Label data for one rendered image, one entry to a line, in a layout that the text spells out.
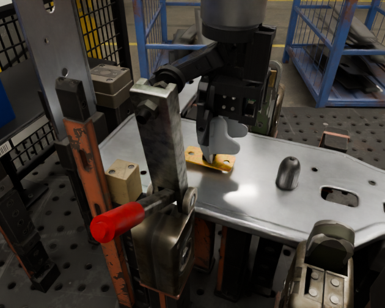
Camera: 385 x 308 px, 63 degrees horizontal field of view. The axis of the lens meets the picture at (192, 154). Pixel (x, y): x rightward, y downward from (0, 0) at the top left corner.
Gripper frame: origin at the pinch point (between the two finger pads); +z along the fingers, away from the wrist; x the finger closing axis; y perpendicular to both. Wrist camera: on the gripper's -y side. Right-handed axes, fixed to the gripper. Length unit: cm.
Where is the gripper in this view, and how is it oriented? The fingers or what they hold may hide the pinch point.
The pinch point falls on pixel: (208, 151)
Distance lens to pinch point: 50.3
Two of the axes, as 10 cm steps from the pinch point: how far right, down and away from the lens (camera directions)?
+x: 3.6, -5.8, 7.3
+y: 9.3, 2.3, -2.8
